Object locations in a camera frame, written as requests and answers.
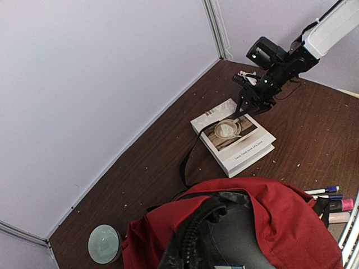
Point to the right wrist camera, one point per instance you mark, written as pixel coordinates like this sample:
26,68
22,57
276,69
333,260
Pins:
241,77

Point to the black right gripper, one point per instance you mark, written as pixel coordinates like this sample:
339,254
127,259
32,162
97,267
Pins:
250,102

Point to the right aluminium frame post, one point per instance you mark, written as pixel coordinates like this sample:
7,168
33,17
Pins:
217,25

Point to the red student backpack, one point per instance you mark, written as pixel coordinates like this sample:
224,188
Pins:
251,222

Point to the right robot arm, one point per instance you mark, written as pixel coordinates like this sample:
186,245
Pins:
305,52

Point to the light blue ceramic bowl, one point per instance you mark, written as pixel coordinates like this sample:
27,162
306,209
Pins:
104,244

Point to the front aluminium rail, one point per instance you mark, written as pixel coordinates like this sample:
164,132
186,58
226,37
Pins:
348,241

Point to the left aluminium frame post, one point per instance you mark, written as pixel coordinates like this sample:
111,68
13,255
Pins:
26,236

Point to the blue capped marker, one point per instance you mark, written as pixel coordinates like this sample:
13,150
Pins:
332,197

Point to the aluminium frame post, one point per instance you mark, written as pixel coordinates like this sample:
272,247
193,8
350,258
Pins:
26,236
217,25

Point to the white papers sheet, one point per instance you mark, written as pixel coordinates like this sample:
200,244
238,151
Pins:
235,142

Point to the pink black highlighter marker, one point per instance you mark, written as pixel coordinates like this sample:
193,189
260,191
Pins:
341,205

